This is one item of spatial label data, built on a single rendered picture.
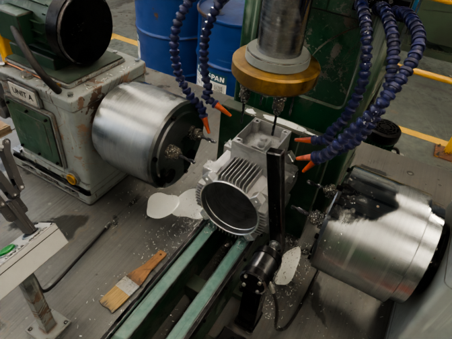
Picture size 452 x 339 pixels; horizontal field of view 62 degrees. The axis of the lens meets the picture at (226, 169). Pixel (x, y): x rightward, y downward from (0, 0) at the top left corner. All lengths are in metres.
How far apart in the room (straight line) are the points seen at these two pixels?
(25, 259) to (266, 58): 0.57
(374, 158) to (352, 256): 0.80
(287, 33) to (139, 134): 0.41
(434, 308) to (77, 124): 0.88
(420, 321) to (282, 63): 0.55
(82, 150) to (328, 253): 0.68
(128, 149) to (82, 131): 0.15
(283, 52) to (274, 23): 0.05
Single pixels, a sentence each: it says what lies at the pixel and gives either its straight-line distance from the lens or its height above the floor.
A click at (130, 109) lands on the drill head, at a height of 1.15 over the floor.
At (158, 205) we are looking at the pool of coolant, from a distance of 1.18.
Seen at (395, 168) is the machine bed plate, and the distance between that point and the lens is 1.53.
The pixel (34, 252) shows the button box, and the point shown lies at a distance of 0.78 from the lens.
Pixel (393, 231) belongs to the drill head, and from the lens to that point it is 0.78.
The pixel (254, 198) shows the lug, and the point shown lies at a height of 1.08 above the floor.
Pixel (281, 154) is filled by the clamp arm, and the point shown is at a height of 1.25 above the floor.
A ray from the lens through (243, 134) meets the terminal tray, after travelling 0.91.
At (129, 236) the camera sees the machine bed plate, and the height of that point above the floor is 0.80.
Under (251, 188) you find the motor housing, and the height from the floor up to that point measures 1.08.
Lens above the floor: 1.66
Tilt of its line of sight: 41 degrees down
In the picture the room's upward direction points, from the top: 6 degrees clockwise
